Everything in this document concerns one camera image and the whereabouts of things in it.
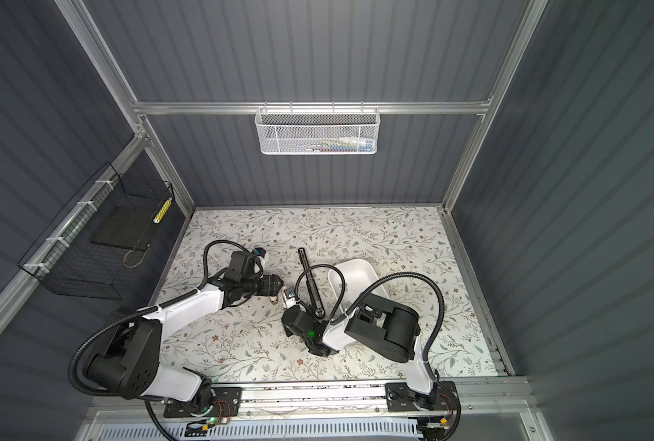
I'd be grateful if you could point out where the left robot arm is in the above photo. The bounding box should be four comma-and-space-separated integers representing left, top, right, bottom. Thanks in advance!
68, 248, 284, 408

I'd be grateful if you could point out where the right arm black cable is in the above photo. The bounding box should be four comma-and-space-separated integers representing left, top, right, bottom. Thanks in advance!
292, 263, 446, 362

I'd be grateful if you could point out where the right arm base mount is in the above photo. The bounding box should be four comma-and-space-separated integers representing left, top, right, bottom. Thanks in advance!
384, 381, 461, 413

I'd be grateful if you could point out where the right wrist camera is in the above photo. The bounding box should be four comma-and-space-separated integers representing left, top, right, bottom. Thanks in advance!
282, 290, 299, 310

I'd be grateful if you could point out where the black foam pad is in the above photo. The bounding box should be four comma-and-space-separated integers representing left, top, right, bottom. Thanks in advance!
90, 207, 160, 251

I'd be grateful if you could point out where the yellow marker pen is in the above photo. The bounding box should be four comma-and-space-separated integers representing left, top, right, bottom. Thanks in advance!
152, 198, 174, 224

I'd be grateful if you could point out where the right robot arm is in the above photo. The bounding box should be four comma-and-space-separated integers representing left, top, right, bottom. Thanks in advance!
281, 294, 435, 395

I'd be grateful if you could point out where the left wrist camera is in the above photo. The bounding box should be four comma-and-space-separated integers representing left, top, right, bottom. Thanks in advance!
251, 247, 267, 266

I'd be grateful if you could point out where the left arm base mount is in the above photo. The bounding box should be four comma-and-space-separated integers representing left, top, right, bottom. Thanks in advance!
163, 387, 244, 419

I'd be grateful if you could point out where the black wire side basket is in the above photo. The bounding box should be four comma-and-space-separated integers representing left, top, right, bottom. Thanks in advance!
18, 167, 175, 301

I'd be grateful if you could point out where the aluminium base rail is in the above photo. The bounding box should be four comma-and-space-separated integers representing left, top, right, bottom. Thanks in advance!
86, 377, 535, 426

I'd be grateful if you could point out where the white wire wall basket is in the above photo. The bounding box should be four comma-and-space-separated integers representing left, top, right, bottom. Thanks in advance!
255, 108, 381, 155

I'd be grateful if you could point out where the white vent strip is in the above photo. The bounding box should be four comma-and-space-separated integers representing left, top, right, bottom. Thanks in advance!
97, 420, 422, 441

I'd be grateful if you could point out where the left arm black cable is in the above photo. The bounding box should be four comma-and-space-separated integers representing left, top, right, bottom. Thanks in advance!
66, 239, 251, 398

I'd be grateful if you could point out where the white plastic tray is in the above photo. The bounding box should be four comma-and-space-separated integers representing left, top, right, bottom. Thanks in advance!
328, 258, 389, 314

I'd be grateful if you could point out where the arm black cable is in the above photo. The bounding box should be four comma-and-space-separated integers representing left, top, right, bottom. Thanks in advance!
292, 263, 446, 362
66, 239, 251, 398

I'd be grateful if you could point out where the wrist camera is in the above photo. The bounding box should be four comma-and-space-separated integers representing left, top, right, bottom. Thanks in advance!
282, 290, 299, 310
251, 247, 267, 266

